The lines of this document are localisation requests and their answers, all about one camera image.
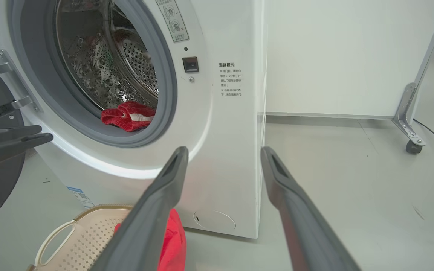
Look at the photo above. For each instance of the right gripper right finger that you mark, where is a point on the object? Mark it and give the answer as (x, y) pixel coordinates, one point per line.
(303, 233)

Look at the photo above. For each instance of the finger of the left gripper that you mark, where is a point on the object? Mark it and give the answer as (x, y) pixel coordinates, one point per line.
(6, 134)
(9, 148)

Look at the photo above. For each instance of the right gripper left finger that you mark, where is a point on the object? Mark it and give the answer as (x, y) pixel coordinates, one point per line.
(145, 226)

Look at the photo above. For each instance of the plain red garment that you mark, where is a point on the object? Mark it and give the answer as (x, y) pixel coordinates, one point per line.
(173, 244)

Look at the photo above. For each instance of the red garment with white stripes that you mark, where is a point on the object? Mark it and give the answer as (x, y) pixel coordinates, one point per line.
(126, 118)

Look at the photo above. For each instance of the metal door hinge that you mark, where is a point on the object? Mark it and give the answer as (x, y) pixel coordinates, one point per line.
(17, 81)

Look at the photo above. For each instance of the cream perforated laundry basket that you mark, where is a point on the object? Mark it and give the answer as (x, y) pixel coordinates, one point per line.
(85, 241)

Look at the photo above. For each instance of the white front-load washing machine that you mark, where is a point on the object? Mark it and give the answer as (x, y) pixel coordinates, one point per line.
(224, 150)

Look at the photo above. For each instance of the stainless steel washer drum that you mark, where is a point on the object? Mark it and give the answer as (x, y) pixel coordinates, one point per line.
(96, 67)

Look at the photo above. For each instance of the black door lock socket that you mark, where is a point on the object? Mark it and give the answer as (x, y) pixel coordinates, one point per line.
(190, 64)

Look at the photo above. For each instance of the round drain filter cover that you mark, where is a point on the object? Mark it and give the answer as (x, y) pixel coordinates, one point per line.
(215, 221)

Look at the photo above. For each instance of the blue energy label sticker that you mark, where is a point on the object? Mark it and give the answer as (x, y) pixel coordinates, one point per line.
(79, 195)

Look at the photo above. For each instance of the black caster wheel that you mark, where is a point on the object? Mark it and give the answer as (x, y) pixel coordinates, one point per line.
(414, 147)

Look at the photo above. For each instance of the printed warning text label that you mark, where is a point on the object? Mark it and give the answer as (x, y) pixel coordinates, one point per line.
(230, 79)

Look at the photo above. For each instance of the white partition panel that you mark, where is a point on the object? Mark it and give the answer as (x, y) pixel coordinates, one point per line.
(333, 56)

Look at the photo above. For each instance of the grey instruction sticker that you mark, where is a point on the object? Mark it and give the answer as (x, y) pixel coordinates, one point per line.
(173, 20)

